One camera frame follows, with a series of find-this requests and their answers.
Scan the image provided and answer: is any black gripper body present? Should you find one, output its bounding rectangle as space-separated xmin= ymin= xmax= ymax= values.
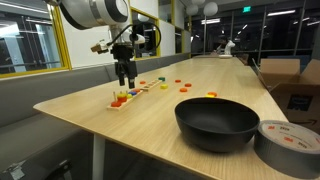
xmin=110 ymin=44 xmax=135 ymax=65

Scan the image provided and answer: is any wooden rack with rods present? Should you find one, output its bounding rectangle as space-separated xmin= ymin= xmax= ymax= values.
xmin=106 ymin=88 xmax=144 ymax=112

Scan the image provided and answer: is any flat wooden peg board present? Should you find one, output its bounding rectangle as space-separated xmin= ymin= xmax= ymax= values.
xmin=139 ymin=79 xmax=164 ymax=92

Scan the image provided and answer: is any grey upholstered bench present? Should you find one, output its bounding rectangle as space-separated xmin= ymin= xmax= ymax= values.
xmin=0 ymin=52 xmax=192 ymax=180

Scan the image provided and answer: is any white globe pendant lamp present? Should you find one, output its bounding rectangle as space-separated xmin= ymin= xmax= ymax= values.
xmin=185 ymin=3 xmax=200 ymax=17
xmin=203 ymin=1 xmax=219 ymax=18

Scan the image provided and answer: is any white table leg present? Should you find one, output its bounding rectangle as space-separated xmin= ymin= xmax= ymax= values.
xmin=91 ymin=133 xmax=106 ymax=180

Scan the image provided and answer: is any short ceiling light strip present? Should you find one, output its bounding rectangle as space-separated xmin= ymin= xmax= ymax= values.
xmin=200 ymin=17 xmax=221 ymax=25

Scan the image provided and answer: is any black bowl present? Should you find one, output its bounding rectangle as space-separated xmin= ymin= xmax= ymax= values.
xmin=174 ymin=97 xmax=261 ymax=154

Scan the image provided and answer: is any person in white clothes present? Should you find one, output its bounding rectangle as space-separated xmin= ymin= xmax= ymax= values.
xmin=216 ymin=39 xmax=237 ymax=56

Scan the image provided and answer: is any black seat part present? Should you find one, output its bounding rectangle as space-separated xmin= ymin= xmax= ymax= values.
xmin=42 ymin=159 xmax=73 ymax=180

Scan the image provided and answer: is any long ceiling light strip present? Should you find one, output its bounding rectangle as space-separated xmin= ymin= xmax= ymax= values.
xmin=266 ymin=9 xmax=297 ymax=17

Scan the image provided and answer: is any open cardboard box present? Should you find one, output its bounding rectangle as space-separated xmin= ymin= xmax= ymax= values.
xmin=251 ymin=57 xmax=320 ymax=135

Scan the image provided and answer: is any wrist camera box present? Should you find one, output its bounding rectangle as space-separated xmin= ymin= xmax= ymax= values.
xmin=90 ymin=40 xmax=112 ymax=55

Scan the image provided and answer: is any small yellow window frame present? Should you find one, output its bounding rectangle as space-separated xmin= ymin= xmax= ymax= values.
xmin=129 ymin=6 xmax=162 ymax=62

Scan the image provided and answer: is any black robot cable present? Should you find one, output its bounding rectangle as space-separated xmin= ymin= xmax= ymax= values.
xmin=106 ymin=21 xmax=162 ymax=52

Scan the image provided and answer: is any large yellow window frame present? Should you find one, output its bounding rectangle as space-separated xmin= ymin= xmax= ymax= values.
xmin=0 ymin=0 xmax=73 ymax=80

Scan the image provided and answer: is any metal bracket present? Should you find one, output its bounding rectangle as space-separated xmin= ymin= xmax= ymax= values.
xmin=5 ymin=161 xmax=27 ymax=180

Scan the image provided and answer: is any grey duct tape roll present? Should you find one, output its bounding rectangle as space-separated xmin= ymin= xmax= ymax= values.
xmin=253 ymin=119 xmax=320 ymax=180

